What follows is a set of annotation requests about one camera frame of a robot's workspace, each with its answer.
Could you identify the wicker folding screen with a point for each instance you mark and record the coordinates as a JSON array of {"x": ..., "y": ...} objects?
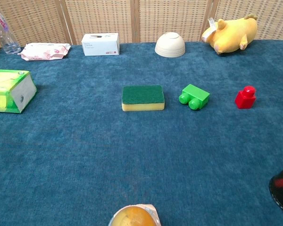
[{"x": 101, "y": 16}]

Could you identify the beige upturned bowl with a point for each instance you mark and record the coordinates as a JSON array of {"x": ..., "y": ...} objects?
[{"x": 169, "y": 46}]

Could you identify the pink wet wipes pack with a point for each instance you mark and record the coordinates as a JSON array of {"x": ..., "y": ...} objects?
[{"x": 43, "y": 51}]

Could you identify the green and yellow sponge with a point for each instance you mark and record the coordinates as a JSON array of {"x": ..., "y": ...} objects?
[{"x": 142, "y": 95}]

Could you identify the yellow plush pig toy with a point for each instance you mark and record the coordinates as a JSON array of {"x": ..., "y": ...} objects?
[{"x": 231, "y": 33}]

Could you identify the blue table cloth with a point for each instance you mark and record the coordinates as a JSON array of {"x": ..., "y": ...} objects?
[{"x": 85, "y": 153}]

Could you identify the white stapler box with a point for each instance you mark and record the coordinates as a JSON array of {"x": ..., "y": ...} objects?
[{"x": 100, "y": 46}]

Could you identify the orange bowl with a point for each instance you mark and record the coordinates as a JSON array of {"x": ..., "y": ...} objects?
[{"x": 133, "y": 217}]

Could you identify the green plastic building block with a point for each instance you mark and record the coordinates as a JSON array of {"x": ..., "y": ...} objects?
[{"x": 195, "y": 93}]

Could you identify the red plastic building block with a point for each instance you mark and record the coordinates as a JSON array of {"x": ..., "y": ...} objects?
[{"x": 244, "y": 100}]

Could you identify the green tissue box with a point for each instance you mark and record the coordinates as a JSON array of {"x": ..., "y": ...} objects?
[{"x": 4, "y": 89}]

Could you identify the clear plastic water bottle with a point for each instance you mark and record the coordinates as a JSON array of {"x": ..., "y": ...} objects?
[{"x": 8, "y": 40}]

